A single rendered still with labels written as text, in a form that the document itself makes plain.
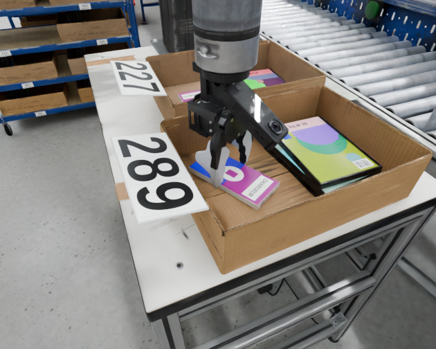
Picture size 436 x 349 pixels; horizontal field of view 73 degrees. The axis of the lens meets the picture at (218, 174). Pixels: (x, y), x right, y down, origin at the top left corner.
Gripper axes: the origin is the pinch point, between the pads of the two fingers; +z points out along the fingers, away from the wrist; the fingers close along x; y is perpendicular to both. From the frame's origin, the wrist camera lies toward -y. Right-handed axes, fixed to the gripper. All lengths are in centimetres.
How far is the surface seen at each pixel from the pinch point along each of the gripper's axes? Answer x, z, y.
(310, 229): 3.3, -0.5, -17.4
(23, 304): 42, 77, 67
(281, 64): -44.4, -3.1, 16.1
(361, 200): -5.0, -2.9, -21.4
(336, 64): -71, 3, 8
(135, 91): 0.9, -8.9, 24.9
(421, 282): -66, 77, -50
